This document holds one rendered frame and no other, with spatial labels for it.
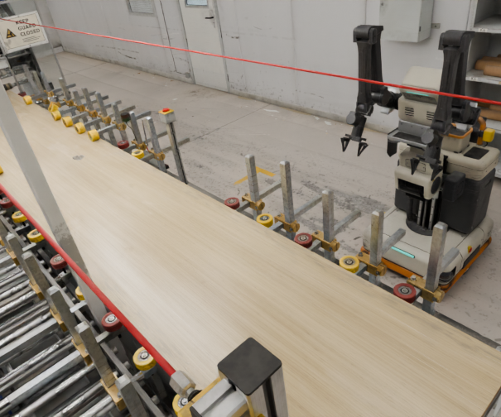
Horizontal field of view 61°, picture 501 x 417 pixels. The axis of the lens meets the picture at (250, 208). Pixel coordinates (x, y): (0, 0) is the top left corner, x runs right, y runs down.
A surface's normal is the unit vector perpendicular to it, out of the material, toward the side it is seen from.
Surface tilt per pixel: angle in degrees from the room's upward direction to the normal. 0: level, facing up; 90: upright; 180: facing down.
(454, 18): 90
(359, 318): 0
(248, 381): 0
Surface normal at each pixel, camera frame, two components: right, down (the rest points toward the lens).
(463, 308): -0.13, -0.82
